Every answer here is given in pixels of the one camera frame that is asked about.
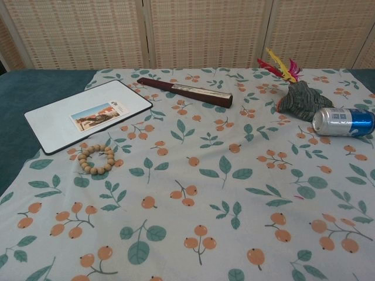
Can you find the wooden bead bracelet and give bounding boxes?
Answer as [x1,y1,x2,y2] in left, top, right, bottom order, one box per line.
[77,143,115,176]

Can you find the folded dark red fan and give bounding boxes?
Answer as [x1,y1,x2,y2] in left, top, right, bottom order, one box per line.
[137,77,235,108]

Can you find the floral orange fruit tablecloth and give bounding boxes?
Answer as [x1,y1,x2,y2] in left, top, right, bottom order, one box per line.
[0,67,375,281]

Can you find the photo postcard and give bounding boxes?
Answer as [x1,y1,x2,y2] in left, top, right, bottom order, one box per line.
[70,101,130,133]

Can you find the woven bamboo folding screen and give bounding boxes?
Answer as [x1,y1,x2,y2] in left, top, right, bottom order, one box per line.
[0,0,375,71]

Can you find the colourful feather shuttlecock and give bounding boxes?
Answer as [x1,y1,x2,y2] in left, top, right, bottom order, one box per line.
[257,47,302,84]

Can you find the white board with black edge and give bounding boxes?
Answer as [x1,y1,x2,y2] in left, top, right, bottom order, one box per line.
[23,79,154,155]

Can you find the blue and silver drink can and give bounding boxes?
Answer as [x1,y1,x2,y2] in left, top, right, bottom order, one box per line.
[311,107,375,138]

